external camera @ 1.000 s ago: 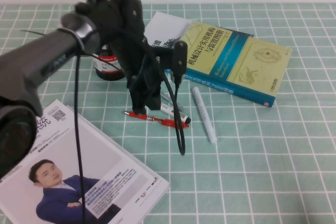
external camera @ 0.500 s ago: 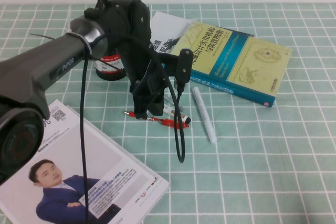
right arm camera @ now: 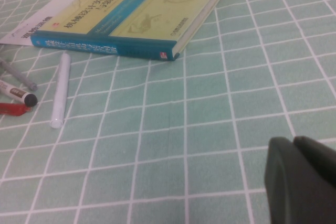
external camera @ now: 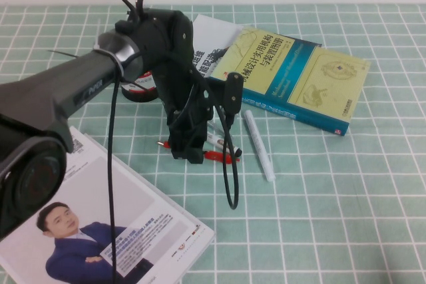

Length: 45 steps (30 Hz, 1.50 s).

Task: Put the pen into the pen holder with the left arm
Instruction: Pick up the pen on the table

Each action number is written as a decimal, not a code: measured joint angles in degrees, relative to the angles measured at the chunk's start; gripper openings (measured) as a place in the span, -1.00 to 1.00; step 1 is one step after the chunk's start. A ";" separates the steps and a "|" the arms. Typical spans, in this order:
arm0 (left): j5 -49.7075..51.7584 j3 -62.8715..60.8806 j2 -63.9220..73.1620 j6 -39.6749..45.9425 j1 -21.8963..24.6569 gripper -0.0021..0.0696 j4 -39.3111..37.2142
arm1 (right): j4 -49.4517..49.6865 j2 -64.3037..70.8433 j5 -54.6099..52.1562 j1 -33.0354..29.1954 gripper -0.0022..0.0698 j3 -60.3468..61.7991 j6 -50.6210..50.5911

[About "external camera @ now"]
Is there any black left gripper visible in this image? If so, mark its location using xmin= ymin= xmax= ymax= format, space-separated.
xmin=159 ymin=64 xmax=214 ymax=166

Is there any red gel pen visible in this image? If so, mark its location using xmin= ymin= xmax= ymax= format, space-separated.
xmin=156 ymin=140 xmax=241 ymax=165

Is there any grey transparent pen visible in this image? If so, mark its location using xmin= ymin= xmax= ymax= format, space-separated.
xmin=206 ymin=120 xmax=231 ymax=142

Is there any black mesh pen holder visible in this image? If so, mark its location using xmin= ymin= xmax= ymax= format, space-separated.
xmin=120 ymin=70 xmax=159 ymax=103

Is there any white marker black cap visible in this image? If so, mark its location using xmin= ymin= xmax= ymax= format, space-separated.
xmin=205 ymin=130 xmax=244 ymax=158

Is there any white paint marker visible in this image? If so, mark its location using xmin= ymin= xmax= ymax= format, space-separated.
xmin=242 ymin=110 xmax=276 ymax=183

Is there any magazine with man portrait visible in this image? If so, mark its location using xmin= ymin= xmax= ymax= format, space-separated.
xmin=0 ymin=126 xmax=214 ymax=284

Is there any white magazine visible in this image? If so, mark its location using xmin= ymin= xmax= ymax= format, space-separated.
xmin=83 ymin=132 xmax=217 ymax=281

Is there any white brochure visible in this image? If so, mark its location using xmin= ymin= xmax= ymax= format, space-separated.
xmin=191 ymin=14 xmax=244 ymax=80

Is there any yellow teal hardcover book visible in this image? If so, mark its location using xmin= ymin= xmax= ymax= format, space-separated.
xmin=206 ymin=27 xmax=371 ymax=137

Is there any green checked tablecloth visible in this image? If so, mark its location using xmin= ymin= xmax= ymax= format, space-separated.
xmin=0 ymin=3 xmax=426 ymax=284

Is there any black zip tie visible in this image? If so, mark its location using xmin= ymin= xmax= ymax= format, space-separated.
xmin=47 ymin=49 xmax=81 ymax=59

